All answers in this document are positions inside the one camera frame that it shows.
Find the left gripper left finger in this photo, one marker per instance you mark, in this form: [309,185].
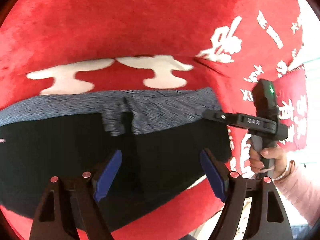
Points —
[68,201]

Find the black pants grey waistband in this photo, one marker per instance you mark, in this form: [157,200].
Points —
[159,133]

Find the pink sleeve right forearm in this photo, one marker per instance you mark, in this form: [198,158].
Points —
[302,192]

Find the dark red pillow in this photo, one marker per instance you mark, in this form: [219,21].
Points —
[293,108]

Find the red blanket white characters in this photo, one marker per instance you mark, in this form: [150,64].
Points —
[71,47]

